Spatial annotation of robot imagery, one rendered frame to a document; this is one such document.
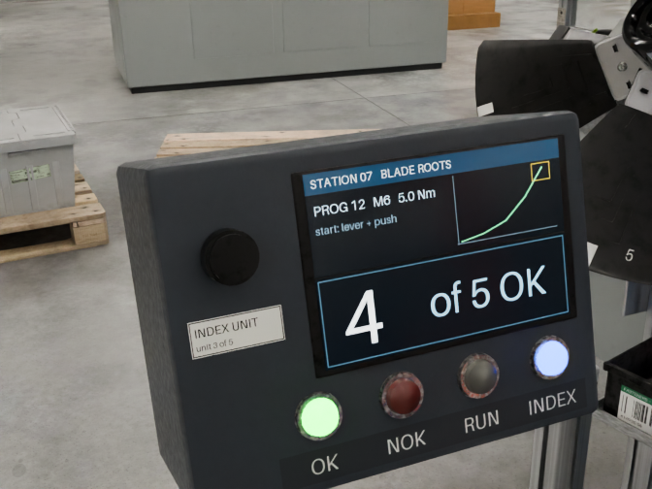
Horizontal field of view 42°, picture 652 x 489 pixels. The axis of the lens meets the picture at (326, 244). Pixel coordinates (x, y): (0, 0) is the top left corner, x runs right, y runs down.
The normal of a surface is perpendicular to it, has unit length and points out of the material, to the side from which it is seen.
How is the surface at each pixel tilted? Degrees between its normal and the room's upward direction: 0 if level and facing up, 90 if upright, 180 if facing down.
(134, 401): 0
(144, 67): 90
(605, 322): 90
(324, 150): 53
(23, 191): 95
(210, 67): 90
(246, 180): 75
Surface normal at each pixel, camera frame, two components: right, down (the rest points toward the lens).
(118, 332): -0.02, -0.92
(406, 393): 0.35, 0.02
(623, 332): -0.92, 0.16
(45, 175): 0.42, 0.43
